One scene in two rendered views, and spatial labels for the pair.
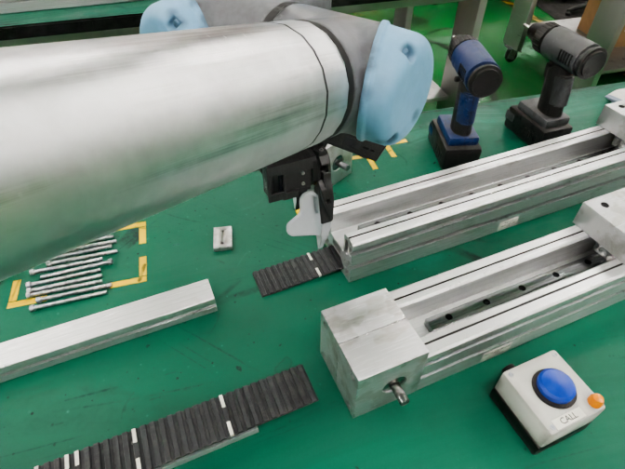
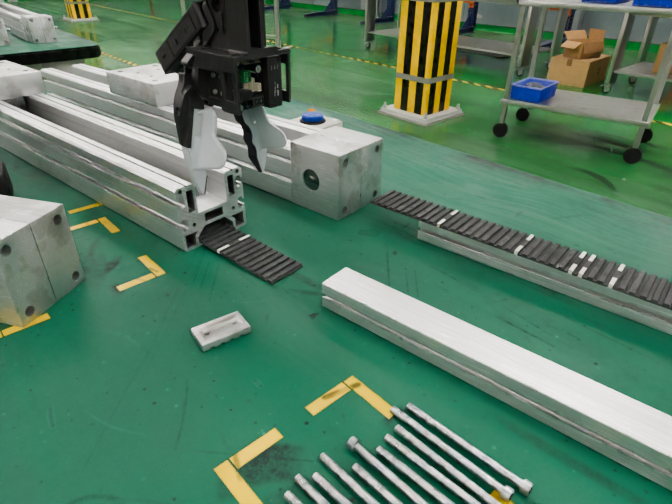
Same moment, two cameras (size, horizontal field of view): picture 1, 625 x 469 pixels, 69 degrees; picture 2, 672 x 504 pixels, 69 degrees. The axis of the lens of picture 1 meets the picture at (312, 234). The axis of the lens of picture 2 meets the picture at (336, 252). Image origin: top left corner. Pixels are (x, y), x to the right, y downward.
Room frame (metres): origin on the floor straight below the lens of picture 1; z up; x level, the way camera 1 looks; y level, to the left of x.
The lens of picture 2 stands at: (0.61, 0.53, 1.10)
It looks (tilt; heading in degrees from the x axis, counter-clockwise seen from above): 31 degrees down; 243
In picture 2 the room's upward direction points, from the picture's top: 1 degrees clockwise
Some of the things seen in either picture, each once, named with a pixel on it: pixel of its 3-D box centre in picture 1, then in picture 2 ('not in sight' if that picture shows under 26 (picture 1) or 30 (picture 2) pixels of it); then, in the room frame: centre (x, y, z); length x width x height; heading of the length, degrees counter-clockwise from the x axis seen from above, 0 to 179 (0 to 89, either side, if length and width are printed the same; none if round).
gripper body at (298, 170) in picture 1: (290, 142); (232, 45); (0.46, 0.03, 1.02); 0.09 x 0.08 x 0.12; 113
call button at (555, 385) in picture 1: (554, 387); (312, 119); (0.24, -0.27, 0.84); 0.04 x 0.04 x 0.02
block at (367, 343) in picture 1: (374, 359); (341, 168); (0.28, -0.08, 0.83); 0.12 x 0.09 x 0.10; 23
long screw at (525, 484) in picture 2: (69, 300); (464, 444); (0.41, 0.36, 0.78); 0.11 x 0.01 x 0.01; 108
